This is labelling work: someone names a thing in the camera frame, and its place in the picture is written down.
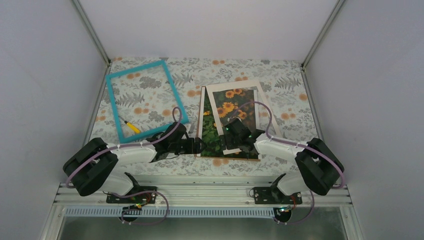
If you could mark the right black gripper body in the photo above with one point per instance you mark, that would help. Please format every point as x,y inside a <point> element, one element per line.
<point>229,145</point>

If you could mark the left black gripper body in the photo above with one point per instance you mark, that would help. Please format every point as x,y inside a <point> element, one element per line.
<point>175,148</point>

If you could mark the sunflower photo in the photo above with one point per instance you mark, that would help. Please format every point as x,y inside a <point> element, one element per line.
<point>212,132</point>

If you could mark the white mat board passepartout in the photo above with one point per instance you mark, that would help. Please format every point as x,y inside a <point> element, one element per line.
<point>219,103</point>

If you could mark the yellow black screwdriver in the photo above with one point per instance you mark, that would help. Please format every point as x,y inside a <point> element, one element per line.
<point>130,125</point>

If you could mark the teal wooden picture frame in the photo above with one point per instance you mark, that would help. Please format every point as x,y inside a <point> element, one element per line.
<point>147,97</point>

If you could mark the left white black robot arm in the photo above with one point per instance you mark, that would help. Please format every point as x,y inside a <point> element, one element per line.
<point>99,166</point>

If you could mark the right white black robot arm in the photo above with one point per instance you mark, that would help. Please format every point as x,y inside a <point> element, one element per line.
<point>318,168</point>

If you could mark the floral patterned table mat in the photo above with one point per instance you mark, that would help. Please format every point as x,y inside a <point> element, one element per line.
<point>283,85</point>

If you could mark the brown frame backing board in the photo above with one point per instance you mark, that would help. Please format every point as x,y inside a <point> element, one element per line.
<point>228,159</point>

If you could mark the aluminium mounting rail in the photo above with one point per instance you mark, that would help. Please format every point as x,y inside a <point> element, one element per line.
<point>204,194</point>

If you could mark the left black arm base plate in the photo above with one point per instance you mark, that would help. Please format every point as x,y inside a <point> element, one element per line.
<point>145,198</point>

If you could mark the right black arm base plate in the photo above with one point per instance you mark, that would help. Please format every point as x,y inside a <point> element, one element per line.
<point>265,195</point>

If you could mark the grey slotted cable duct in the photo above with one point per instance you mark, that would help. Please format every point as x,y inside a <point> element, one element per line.
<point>173,212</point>

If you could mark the left aluminium corner post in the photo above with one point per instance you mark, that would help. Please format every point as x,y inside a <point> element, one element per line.
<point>91,31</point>

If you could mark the aluminium corner post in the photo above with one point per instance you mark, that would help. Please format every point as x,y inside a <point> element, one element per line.
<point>91,31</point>
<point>322,33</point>

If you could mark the right aluminium corner post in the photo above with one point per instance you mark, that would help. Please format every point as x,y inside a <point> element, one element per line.
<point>322,33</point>

